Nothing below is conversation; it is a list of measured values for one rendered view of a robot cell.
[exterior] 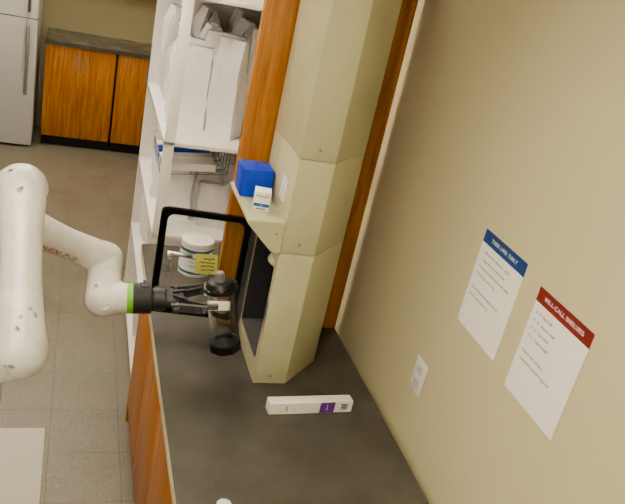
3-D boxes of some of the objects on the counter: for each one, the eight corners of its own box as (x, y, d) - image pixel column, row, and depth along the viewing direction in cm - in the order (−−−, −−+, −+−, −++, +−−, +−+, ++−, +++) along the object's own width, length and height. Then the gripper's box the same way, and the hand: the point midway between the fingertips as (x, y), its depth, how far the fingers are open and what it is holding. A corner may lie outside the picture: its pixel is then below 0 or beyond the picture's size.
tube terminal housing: (301, 333, 274) (347, 136, 244) (324, 384, 246) (380, 169, 216) (235, 330, 266) (275, 126, 235) (252, 383, 238) (299, 160, 208)
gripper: (153, 304, 210) (233, 304, 215) (152, 271, 229) (225, 272, 234) (153, 326, 213) (231, 326, 218) (151, 292, 232) (223, 293, 237)
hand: (220, 298), depth 226 cm, fingers closed on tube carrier, 9 cm apart
